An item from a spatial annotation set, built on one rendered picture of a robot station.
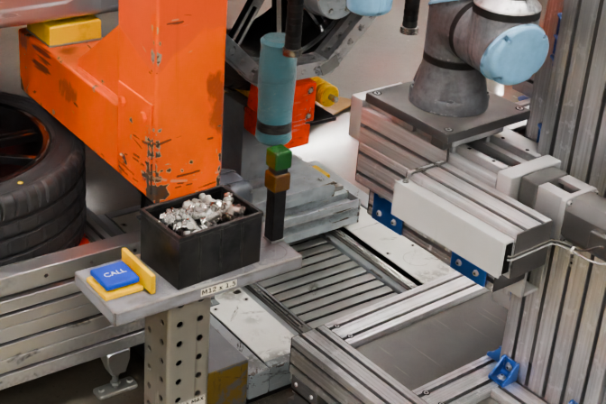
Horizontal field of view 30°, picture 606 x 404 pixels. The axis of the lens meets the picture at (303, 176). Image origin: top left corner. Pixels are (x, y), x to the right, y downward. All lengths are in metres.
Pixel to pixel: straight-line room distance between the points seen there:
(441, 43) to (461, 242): 0.37
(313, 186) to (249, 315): 0.47
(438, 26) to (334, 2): 0.60
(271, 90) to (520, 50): 0.86
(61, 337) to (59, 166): 0.37
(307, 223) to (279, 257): 0.78
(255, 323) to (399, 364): 0.46
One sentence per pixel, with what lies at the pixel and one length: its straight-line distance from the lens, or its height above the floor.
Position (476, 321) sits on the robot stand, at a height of 0.21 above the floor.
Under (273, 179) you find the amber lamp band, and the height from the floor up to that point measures 0.60.
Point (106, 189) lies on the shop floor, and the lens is 3.51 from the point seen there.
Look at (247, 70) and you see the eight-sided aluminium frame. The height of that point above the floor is 0.63.
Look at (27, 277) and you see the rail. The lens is 2.38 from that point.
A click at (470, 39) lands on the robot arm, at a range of 1.97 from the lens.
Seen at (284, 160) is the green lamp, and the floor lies 0.64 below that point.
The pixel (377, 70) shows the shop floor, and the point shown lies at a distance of 4.54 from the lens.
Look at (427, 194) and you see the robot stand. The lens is 2.00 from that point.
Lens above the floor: 1.64
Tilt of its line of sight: 27 degrees down
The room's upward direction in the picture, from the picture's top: 4 degrees clockwise
